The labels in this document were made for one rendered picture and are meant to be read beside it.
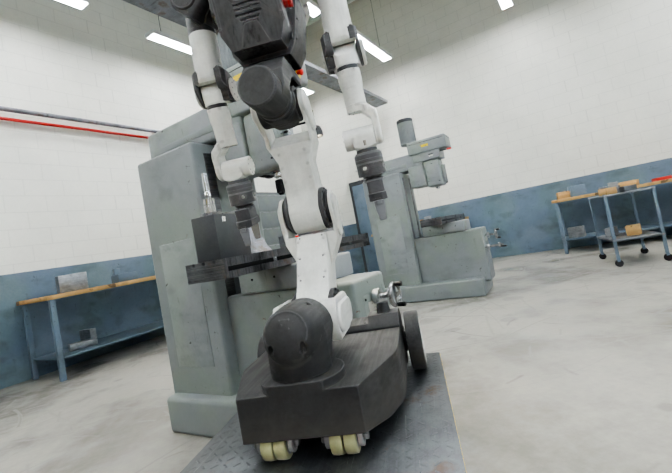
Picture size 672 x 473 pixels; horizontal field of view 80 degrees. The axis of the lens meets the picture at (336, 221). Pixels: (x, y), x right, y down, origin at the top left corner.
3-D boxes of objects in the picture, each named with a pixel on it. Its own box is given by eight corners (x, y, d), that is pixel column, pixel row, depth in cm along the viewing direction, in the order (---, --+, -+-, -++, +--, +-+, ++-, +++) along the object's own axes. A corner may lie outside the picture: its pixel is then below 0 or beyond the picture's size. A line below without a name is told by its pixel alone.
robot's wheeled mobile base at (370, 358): (421, 448, 84) (391, 293, 86) (200, 468, 94) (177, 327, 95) (417, 354, 147) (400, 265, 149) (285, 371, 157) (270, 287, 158)
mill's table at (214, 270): (370, 244, 260) (368, 232, 260) (226, 278, 154) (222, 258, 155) (340, 249, 272) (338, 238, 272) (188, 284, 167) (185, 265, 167)
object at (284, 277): (355, 273, 210) (350, 250, 211) (318, 286, 181) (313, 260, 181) (282, 282, 237) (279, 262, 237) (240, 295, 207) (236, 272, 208)
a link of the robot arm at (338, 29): (365, 51, 116) (348, -19, 118) (322, 64, 118) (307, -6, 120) (368, 68, 127) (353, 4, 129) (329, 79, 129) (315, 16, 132)
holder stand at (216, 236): (252, 253, 182) (244, 210, 183) (221, 259, 161) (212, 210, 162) (230, 257, 186) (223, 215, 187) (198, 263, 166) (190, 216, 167)
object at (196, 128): (269, 134, 228) (263, 100, 229) (240, 128, 209) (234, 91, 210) (181, 169, 270) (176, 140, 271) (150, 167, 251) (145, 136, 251)
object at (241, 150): (277, 171, 228) (269, 127, 229) (247, 169, 207) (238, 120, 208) (253, 179, 238) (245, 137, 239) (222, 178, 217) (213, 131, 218)
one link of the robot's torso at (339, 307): (345, 344, 106) (336, 295, 107) (275, 354, 110) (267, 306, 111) (356, 325, 127) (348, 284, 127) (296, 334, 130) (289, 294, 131)
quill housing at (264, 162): (302, 168, 216) (292, 110, 217) (277, 165, 198) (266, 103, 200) (276, 176, 226) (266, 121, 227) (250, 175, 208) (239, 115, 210)
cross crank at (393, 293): (410, 303, 183) (405, 278, 183) (400, 309, 173) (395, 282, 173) (380, 305, 191) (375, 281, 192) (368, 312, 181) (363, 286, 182)
